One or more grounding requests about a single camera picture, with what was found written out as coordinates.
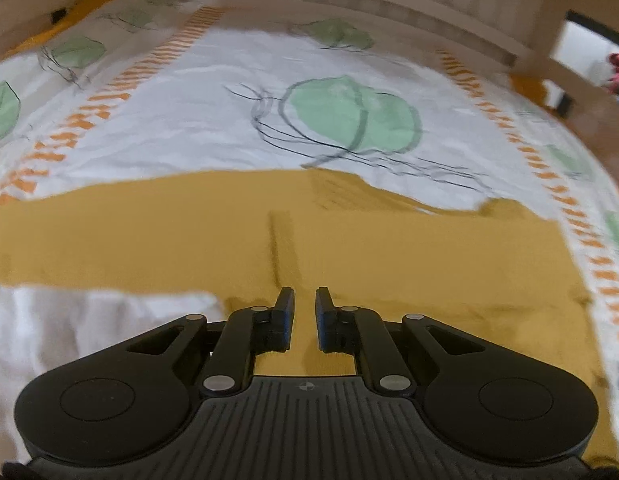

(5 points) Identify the mustard yellow knit sweater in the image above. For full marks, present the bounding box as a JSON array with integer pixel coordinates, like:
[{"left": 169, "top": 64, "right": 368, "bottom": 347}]
[{"left": 0, "top": 169, "right": 619, "bottom": 468}]

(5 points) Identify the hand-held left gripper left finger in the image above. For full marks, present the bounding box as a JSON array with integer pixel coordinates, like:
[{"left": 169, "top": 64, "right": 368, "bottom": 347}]
[{"left": 126, "top": 287, "right": 296, "bottom": 397}]

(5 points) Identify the white jellyfish print blanket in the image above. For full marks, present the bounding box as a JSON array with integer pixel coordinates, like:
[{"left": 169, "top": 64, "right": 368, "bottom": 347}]
[{"left": 0, "top": 0, "right": 619, "bottom": 466}]

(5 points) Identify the yellow bed sheet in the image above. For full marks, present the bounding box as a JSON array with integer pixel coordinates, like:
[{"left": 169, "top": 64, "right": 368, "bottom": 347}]
[{"left": 2, "top": 0, "right": 132, "bottom": 58}]

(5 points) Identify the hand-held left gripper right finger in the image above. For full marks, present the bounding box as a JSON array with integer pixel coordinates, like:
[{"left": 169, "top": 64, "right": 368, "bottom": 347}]
[{"left": 315, "top": 287, "right": 486, "bottom": 397}]

